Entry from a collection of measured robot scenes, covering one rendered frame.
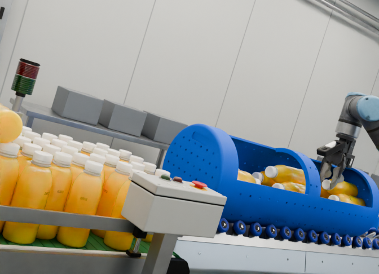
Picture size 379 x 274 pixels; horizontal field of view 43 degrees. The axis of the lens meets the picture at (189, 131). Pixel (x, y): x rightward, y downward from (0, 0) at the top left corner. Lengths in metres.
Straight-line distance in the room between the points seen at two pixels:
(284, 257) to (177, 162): 0.50
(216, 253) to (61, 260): 0.55
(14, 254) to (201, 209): 0.39
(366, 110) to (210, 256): 0.77
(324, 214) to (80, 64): 3.38
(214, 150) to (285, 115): 4.69
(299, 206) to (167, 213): 0.71
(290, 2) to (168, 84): 1.82
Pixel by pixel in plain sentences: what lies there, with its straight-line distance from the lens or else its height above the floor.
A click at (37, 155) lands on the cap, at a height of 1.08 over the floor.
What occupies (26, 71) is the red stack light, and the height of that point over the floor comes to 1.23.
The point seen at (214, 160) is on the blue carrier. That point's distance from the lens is 1.38.
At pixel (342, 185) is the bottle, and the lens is 1.99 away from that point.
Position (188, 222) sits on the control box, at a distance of 1.06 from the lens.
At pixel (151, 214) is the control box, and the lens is 0.99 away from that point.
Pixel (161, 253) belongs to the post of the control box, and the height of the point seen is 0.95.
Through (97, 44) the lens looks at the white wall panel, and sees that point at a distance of 4.76.
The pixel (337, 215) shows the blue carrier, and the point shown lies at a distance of 1.82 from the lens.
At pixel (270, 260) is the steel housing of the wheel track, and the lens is 1.64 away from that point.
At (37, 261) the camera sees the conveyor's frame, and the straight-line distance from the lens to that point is 1.05.
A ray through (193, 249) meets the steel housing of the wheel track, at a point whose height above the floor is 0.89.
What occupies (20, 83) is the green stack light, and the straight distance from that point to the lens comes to 1.52.
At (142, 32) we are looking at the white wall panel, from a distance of 4.93.
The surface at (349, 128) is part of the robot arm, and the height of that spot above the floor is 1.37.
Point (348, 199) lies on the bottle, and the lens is 1.96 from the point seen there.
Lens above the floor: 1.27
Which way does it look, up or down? 3 degrees down
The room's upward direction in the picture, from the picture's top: 17 degrees clockwise
